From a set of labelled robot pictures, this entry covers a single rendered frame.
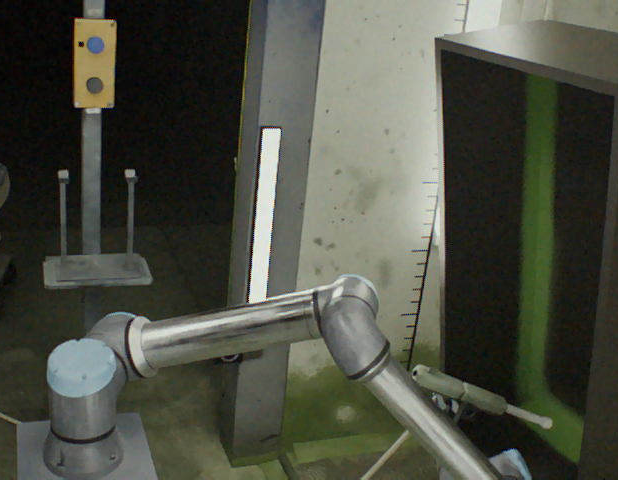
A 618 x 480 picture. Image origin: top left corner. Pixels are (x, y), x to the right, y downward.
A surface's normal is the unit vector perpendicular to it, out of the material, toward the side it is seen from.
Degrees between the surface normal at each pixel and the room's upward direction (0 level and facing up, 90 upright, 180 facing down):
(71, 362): 5
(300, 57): 90
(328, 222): 90
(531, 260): 90
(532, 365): 102
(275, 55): 90
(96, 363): 5
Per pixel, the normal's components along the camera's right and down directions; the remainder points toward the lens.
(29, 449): 0.11, -0.93
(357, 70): 0.35, 0.37
